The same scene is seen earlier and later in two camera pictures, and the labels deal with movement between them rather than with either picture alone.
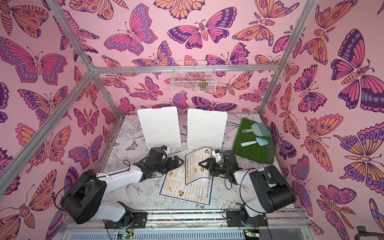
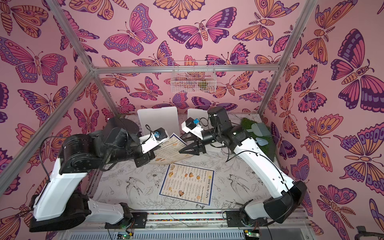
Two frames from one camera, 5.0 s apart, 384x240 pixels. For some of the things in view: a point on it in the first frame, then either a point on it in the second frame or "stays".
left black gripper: [171, 166] -> [147, 158]
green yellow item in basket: [202, 85] stays
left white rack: [160, 127] stays
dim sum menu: [193, 171] -> [168, 152]
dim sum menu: [199, 190] stays
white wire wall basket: [193, 77] stays
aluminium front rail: [196, 224] stays
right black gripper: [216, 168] -> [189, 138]
